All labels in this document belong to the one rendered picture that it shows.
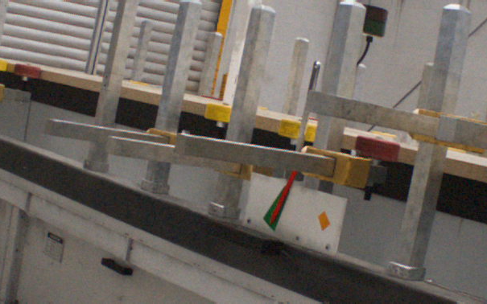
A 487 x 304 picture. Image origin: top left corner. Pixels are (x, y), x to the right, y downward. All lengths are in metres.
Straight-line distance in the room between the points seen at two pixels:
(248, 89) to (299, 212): 0.30
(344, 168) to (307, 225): 0.13
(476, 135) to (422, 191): 0.40
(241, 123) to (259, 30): 0.18
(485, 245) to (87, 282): 1.40
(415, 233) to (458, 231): 0.24
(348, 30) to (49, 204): 1.11
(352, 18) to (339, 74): 0.10
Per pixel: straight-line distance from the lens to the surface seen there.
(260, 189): 1.98
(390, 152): 1.89
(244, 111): 2.06
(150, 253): 2.31
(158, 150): 1.92
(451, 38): 1.70
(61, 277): 3.11
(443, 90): 1.69
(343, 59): 1.87
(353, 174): 1.82
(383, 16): 1.91
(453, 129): 1.29
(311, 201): 1.87
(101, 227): 2.49
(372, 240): 2.07
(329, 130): 1.87
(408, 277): 1.70
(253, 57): 2.06
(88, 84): 2.91
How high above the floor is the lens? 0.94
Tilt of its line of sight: 3 degrees down
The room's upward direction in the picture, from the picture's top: 11 degrees clockwise
